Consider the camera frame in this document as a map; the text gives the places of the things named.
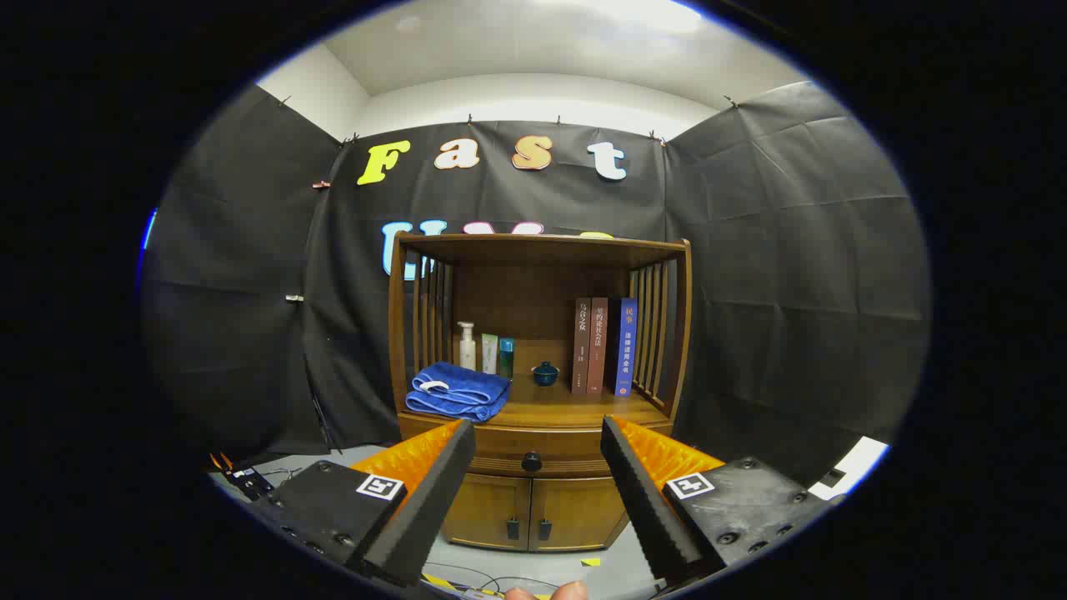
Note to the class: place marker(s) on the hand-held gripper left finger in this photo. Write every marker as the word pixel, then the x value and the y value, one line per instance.
pixel 433 492

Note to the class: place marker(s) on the wooden countertop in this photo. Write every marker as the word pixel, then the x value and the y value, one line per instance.
pixel 567 408

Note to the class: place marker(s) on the reddish brown book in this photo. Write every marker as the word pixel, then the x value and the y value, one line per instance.
pixel 598 350

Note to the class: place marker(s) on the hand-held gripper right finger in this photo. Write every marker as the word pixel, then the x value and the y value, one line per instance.
pixel 642 492

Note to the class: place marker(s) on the wooden drawer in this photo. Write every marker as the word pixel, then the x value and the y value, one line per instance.
pixel 508 442

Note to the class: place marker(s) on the dark brown book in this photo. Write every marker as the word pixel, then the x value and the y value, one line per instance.
pixel 581 350

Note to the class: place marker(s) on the folded blue towel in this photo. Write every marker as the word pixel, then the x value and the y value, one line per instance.
pixel 458 392

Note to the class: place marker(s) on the white pump bottle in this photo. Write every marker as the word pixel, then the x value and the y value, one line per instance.
pixel 468 350

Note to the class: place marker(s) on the white slotted box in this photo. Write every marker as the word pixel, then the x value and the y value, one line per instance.
pixel 850 467

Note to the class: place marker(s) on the teal bottle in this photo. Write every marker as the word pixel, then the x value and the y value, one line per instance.
pixel 506 358

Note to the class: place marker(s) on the white green tube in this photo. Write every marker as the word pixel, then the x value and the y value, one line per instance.
pixel 489 354

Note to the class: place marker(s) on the black round drawer knob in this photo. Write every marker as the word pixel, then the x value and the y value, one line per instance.
pixel 532 461

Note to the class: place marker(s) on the dark blue lidded teacup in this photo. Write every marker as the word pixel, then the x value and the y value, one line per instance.
pixel 545 375

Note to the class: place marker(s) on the wooden cabinet door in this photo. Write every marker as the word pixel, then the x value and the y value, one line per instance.
pixel 575 512
pixel 488 512

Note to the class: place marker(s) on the blue book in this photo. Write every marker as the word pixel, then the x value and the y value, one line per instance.
pixel 626 358

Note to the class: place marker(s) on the black floor device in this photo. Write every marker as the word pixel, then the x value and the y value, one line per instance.
pixel 252 483

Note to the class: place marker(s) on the wooden cabinet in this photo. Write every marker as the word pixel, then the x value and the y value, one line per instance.
pixel 542 250

